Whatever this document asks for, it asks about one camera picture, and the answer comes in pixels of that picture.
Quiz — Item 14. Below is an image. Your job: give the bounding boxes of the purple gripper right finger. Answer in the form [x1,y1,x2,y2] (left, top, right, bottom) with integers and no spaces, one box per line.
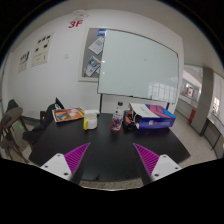
[134,143,181,181]

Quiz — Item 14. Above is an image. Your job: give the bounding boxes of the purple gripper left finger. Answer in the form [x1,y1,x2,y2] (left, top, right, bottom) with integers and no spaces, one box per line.
[41,143,89,181]

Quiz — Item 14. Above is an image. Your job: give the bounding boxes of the clear plastic water bottle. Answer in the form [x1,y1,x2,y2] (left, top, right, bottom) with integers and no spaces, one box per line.
[112,101,124,129]

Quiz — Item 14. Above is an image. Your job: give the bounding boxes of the black office chair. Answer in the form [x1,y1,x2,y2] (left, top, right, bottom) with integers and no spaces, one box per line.
[22,98,64,145]

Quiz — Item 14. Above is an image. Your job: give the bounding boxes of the blue white cardboard box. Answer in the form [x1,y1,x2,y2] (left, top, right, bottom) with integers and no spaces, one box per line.
[129,103,176,129]

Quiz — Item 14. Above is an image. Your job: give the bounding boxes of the colourful picture book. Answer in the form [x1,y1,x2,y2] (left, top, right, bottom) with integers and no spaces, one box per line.
[52,108,84,123]

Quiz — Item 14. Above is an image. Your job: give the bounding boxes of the black red small device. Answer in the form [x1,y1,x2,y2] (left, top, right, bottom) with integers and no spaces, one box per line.
[123,111,136,130]

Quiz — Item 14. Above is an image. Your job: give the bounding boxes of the red round coaster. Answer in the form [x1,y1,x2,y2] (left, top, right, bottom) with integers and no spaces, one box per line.
[110,124,123,132]

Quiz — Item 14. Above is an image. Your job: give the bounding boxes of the wooden round side table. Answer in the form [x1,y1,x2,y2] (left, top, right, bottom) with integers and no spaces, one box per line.
[0,107,28,163]

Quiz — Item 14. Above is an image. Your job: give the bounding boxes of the grey pin board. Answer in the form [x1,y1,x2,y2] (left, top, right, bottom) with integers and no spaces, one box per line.
[79,28,106,82]

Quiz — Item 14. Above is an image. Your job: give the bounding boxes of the large white whiteboard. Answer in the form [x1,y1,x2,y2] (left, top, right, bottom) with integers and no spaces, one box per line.
[98,30,179,103]

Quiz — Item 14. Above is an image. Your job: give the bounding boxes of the white mug yellow handle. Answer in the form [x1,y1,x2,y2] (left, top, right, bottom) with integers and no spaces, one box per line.
[83,113,97,130]

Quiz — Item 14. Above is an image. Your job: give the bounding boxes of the white wall poster left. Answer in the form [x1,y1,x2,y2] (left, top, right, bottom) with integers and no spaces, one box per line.
[18,51,29,72]

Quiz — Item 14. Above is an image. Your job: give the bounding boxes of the white wall poster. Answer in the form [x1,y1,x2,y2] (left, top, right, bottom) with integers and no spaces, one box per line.
[31,32,54,66]
[18,51,29,72]

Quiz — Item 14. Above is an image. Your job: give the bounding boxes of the white wall poster right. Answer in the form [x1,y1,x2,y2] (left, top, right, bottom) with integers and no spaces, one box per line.
[31,32,54,66]

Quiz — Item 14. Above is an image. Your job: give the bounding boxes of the red 3F wall sign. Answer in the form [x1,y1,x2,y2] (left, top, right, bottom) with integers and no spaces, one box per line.
[68,20,83,29]

